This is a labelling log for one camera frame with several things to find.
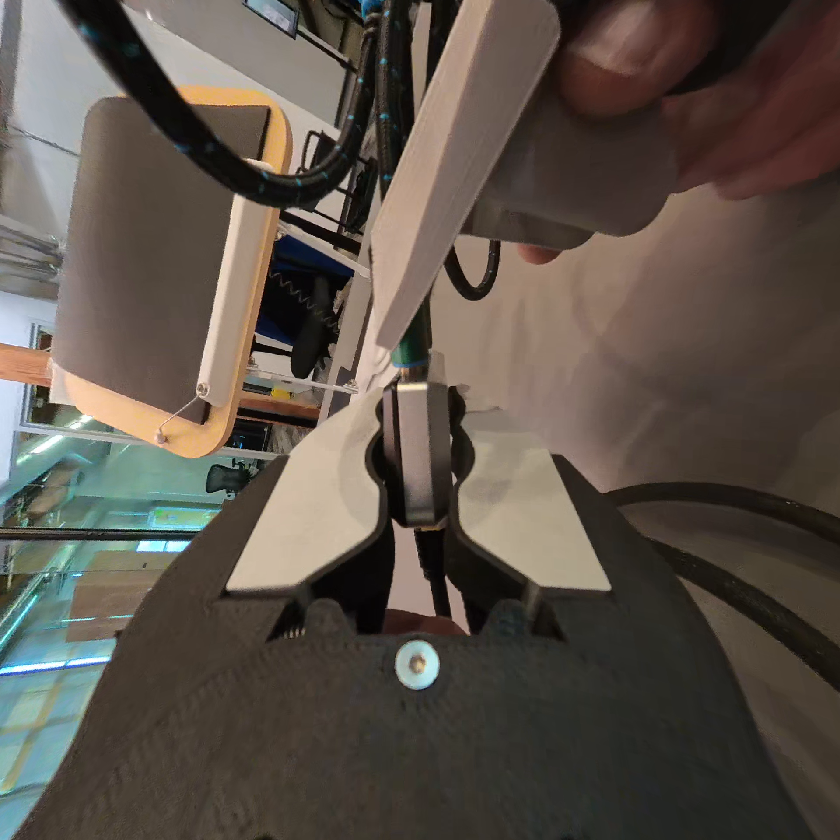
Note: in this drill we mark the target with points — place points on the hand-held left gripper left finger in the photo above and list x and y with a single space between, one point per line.
308 512

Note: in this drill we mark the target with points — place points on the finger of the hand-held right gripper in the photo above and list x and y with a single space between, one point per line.
453 151

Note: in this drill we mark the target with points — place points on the dark grey hdmi switch box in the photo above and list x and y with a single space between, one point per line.
420 453

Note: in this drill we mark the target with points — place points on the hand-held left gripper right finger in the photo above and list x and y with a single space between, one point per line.
525 518

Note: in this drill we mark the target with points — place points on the person's right hand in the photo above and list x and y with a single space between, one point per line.
630 52

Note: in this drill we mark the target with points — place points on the wooden board with dark panel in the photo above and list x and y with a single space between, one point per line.
144 249

